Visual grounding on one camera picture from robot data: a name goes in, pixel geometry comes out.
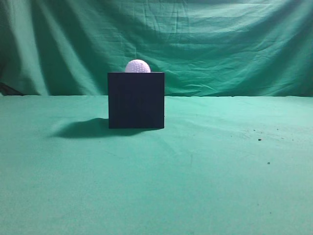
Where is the white golf ball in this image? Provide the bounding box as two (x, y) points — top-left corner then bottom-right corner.
(125, 59), (151, 73)

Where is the black cube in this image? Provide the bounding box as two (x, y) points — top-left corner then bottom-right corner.
(107, 72), (165, 129)

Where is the green cloth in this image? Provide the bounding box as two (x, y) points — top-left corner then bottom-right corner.
(0, 0), (313, 235)

